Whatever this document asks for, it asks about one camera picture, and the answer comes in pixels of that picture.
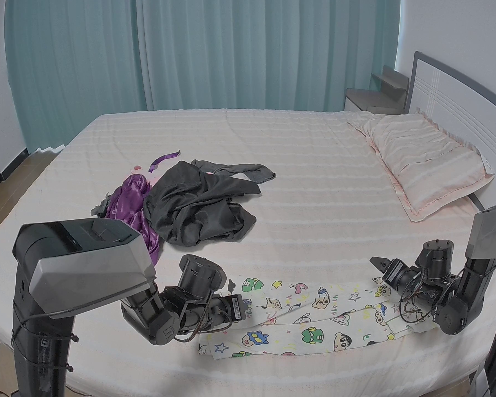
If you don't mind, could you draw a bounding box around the blue-green curtain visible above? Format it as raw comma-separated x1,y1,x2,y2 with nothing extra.
6,0,153,154
136,0,401,112

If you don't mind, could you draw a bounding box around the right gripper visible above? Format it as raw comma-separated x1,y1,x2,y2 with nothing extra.
370,256,422,295

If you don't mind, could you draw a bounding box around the white printed pyjama top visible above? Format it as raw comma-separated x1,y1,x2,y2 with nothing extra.
196,277,428,361

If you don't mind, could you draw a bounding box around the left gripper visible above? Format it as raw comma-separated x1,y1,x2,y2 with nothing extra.
208,294,249,331

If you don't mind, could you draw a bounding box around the bed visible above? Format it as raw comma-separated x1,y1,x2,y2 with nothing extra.
0,51,496,397

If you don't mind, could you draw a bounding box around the black garment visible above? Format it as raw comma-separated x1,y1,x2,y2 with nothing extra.
144,159,277,246

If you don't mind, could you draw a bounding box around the pink garment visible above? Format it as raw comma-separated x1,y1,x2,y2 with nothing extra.
132,165,158,183

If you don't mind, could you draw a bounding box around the purple satin garment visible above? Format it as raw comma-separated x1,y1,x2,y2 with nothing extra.
105,149,180,265

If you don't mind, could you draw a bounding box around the pink striped pillow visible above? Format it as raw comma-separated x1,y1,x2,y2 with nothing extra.
347,108,496,222

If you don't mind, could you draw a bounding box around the grey bedside table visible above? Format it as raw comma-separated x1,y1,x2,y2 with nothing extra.
345,65,410,115

